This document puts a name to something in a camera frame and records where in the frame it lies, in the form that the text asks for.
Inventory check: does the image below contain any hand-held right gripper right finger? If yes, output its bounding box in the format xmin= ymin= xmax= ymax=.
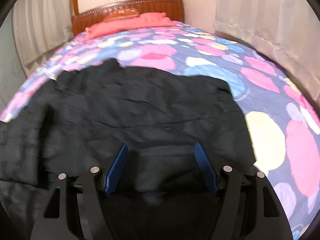
xmin=194 ymin=142 xmax=293 ymax=240

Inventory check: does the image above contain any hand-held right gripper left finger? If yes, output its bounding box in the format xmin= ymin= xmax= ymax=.
xmin=31 ymin=143 xmax=129 ymax=240

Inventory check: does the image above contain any black jacket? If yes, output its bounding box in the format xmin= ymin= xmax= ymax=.
xmin=0 ymin=58 xmax=260 ymax=240

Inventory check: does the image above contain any colourful dotted bedspread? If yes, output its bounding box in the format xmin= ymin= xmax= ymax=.
xmin=0 ymin=20 xmax=320 ymax=240

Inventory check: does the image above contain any red pillow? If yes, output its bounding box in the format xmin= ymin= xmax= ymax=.
xmin=84 ymin=12 xmax=175 ymax=40

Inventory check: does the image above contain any frosted glass door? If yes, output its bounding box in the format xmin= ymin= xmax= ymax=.
xmin=0 ymin=12 xmax=28 ymax=112

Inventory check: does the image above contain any wooden headboard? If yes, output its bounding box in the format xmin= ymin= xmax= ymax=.
xmin=71 ymin=0 xmax=185 ymax=36

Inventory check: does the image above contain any white striped curtain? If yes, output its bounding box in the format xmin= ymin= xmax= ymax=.
xmin=11 ymin=0 xmax=74 ymax=68
xmin=212 ymin=0 xmax=320 ymax=102

